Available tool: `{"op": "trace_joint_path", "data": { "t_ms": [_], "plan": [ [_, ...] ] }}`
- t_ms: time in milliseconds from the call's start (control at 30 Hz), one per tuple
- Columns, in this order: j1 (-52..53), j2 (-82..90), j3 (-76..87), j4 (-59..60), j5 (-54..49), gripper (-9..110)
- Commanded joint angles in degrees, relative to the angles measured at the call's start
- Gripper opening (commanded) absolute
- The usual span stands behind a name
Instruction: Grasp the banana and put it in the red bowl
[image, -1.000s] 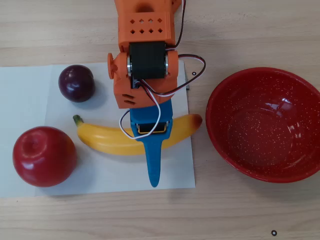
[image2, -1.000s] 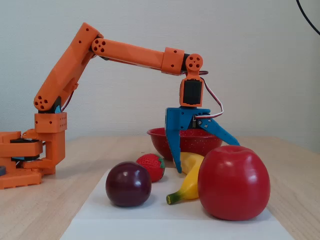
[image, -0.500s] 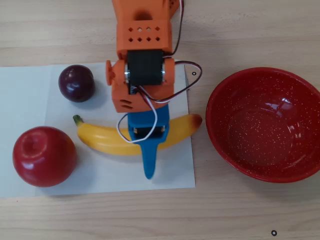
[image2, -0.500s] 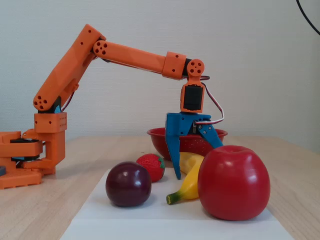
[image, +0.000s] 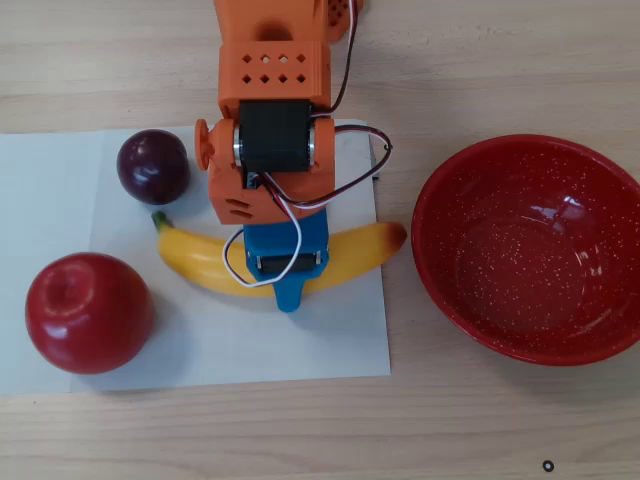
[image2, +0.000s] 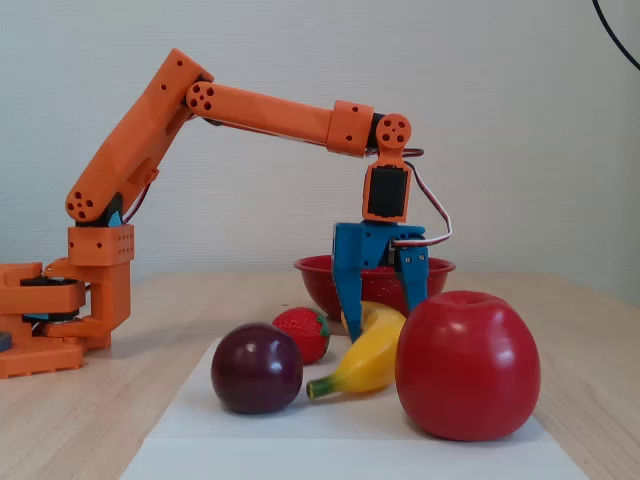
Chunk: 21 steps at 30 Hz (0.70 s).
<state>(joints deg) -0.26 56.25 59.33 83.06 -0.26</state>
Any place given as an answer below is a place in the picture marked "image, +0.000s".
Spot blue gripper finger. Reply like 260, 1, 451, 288
273, 277, 307, 314

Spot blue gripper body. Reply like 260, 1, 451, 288
243, 212, 331, 284

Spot yellow toy banana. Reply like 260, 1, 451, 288
151, 210, 409, 299

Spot red speckled bowl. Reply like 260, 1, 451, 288
410, 133, 640, 367

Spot white paper sheet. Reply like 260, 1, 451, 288
0, 130, 106, 397
69, 118, 392, 394

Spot dark purple toy plum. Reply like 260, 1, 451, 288
116, 128, 192, 206

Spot red toy apple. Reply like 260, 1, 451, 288
24, 252, 156, 376

